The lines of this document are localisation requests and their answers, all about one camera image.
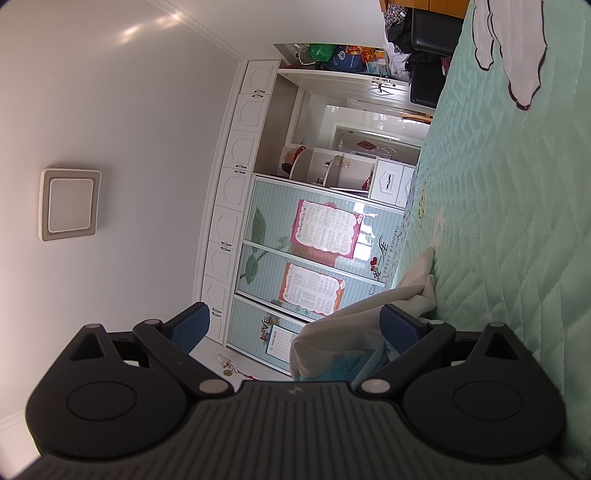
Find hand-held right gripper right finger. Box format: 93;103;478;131
360;303;532;398

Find white drawer unit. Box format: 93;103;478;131
369;157;416;209

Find purple floral bed sheet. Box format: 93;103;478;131
383;161;426;292

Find orange bordered wall poster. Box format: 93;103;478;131
279;262;347;319

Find blue bordered wall poster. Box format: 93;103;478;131
265;323;306;370

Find black leather stool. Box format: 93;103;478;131
410;62;448;110
411;7;467;52

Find wooden desk with drawers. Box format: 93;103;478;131
379;0;472;20

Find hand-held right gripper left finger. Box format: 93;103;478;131
56;302;235;398

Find square ceiling light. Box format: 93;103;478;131
39;168;102;243

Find green bag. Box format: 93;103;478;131
307;43;336;64

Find pink bordered wall poster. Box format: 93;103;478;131
291;199;363;260

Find green quilted bee bedspread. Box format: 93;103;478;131
387;0;591;464

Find white wardrobe with sliding doors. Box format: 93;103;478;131
191;41;437;384

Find pile of dark clothes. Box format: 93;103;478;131
381;0;417;79

